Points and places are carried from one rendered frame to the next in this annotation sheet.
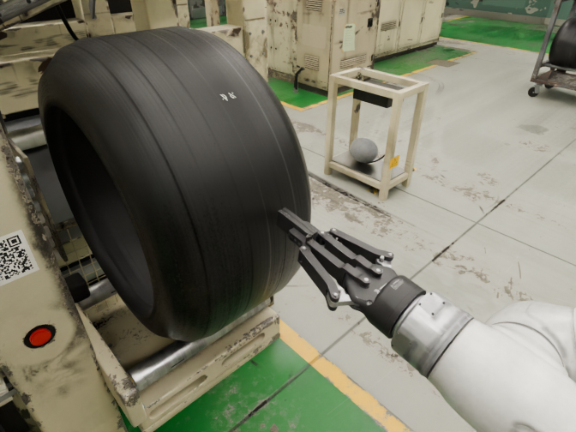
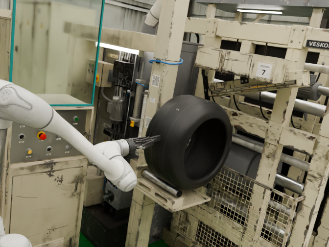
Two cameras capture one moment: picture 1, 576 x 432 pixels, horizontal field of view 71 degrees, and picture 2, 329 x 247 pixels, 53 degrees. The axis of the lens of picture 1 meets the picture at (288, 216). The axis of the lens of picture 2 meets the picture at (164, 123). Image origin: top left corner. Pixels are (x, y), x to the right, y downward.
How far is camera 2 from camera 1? 1.87 m
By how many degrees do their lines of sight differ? 81
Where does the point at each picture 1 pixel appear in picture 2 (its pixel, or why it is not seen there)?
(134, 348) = not seen: hidden behind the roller
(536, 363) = (105, 143)
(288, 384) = not seen: outside the picture
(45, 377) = (141, 156)
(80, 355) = not seen: hidden behind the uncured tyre
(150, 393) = (143, 179)
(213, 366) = (152, 189)
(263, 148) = (170, 122)
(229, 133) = (168, 114)
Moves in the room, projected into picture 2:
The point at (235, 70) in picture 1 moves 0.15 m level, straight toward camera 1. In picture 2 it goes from (187, 107) to (161, 103)
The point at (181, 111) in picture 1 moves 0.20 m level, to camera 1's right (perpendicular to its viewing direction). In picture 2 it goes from (168, 106) to (168, 113)
